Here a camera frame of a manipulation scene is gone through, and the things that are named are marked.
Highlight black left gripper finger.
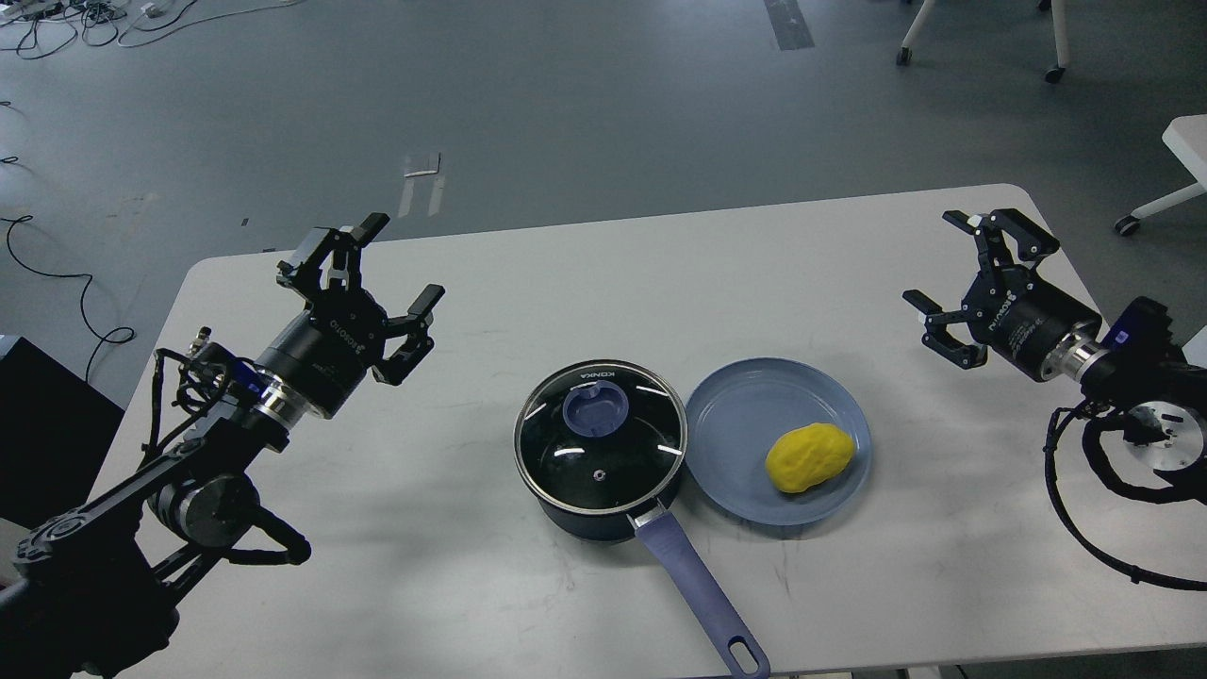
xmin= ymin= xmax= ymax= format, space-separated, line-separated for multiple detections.
xmin=276 ymin=212 xmax=389 ymax=312
xmin=371 ymin=283 xmax=447 ymax=386

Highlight cable bundle on floor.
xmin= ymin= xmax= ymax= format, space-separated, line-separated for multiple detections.
xmin=0 ymin=0 xmax=307 ymax=62

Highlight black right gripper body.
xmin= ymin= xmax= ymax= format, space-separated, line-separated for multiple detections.
xmin=963 ymin=267 xmax=1102 ymax=382

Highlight black saucepan purple handle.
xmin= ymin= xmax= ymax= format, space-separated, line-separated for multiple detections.
xmin=514 ymin=359 xmax=771 ymax=679

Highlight white chair legs with casters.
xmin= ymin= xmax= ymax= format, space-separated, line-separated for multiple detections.
xmin=896 ymin=0 xmax=1071 ymax=84

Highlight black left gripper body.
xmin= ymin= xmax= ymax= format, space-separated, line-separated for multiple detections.
xmin=256 ymin=287 xmax=387 ymax=420

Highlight white side table corner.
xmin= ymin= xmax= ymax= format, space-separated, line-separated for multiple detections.
xmin=1114 ymin=115 xmax=1207 ymax=238

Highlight glass pot lid blue knob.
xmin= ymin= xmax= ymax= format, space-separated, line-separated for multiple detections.
xmin=513 ymin=359 xmax=688 ymax=517

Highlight blue plate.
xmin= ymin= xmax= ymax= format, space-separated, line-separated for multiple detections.
xmin=686 ymin=357 xmax=871 ymax=528

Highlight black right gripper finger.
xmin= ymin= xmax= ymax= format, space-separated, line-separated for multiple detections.
xmin=902 ymin=289 xmax=987 ymax=369
xmin=941 ymin=209 xmax=1061 ymax=283

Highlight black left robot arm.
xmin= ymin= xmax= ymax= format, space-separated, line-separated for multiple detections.
xmin=2 ymin=212 xmax=445 ymax=678

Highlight black box at left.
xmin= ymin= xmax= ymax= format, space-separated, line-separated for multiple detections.
xmin=1 ymin=335 xmax=124 ymax=529

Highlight grey floor tape strip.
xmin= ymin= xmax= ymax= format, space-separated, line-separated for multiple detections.
xmin=763 ymin=0 xmax=816 ymax=52

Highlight yellow toy potato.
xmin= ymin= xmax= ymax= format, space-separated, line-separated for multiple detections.
xmin=764 ymin=422 xmax=857 ymax=494

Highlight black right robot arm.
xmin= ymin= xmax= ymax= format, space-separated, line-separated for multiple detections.
xmin=902 ymin=209 xmax=1206 ymax=592

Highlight black cable on floor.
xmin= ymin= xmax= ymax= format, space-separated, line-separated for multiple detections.
xmin=0 ymin=215 xmax=138 ymax=384

